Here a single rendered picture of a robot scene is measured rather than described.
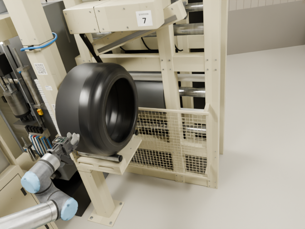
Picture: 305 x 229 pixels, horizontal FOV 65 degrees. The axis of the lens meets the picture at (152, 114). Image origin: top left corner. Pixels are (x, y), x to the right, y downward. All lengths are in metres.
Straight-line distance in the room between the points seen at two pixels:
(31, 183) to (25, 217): 0.16
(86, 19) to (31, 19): 0.30
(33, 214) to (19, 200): 0.96
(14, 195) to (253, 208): 1.94
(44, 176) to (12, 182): 0.78
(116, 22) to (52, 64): 0.47
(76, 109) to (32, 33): 0.49
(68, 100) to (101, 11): 0.55
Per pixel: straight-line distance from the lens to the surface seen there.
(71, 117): 1.38
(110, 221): 2.45
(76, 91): 1.38
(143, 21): 1.44
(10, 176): 1.95
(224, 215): 2.38
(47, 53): 1.58
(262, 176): 2.72
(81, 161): 1.79
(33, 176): 1.18
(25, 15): 1.53
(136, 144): 1.85
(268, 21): 5.67
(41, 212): 1.11
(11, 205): 2.02
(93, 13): 1.57
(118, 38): 1.69
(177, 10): 1.50
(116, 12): 1.49
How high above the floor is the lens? 1.97
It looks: 33 degrees down
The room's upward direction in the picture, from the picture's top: 10 degrees counter-clockwise
